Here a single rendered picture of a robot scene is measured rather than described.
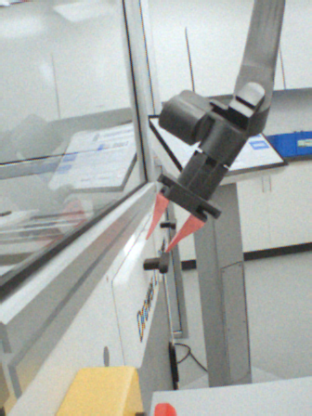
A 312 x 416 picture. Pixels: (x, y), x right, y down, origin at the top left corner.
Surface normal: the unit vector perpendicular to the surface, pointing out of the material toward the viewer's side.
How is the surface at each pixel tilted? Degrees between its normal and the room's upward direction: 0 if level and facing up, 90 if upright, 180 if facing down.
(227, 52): 90
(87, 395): 0
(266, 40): 62
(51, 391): 90
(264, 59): 52
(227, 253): 90
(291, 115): 90
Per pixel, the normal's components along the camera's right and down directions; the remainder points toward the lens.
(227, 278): 0.57, 0.04
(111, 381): -0.13, -0.98
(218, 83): 0.03, 0.13
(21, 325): 0.99, -0.11
